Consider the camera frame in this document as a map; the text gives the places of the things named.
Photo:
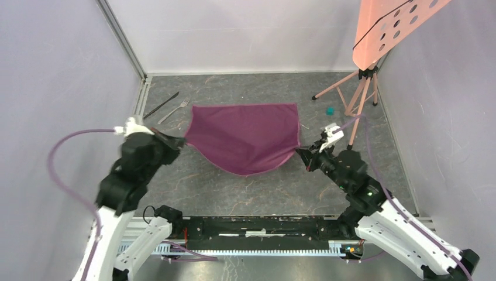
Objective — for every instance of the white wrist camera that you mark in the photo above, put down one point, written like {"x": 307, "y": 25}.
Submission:
{"x": 329, "y": 136}
{"x": 131, "y": 126}

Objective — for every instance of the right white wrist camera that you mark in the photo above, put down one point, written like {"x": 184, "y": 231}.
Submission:
{"x": 329, "y": 136}

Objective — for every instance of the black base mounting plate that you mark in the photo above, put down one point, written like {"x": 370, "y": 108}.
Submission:
{"x": 249, "y": 233}

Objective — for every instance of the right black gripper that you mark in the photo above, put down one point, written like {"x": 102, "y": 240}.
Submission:
{"x": 306, "y": 156}

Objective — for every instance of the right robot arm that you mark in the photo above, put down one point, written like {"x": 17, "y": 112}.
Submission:
{"x": 375, "y": 215}

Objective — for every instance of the aluminium frame rail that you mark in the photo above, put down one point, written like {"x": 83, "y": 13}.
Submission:
{"x": 123, "y": 188}

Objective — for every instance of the black knife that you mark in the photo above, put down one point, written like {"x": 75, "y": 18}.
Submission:
{"x": 161, "y": 105}

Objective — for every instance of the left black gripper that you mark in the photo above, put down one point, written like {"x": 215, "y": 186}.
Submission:
{"x": 172, "y": 143}

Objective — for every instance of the silver fork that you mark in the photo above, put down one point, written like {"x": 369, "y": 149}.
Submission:
{"x": 182, "y": 105}

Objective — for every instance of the pink music stand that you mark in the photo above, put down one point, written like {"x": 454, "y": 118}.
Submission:
{"x": 381, "y": 25}

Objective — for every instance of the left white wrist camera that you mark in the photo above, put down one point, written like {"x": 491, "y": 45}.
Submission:
{"x": 131, "y": 126}

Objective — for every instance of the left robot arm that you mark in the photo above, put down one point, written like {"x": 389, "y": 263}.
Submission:
{"x": 102, "y": 261}

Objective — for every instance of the teal cube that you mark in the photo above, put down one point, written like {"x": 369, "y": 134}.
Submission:
{"x": 330, "y": 111}

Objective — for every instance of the purple cloth napkin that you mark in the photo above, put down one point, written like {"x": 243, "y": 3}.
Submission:
{"x": 245, "y": 139}

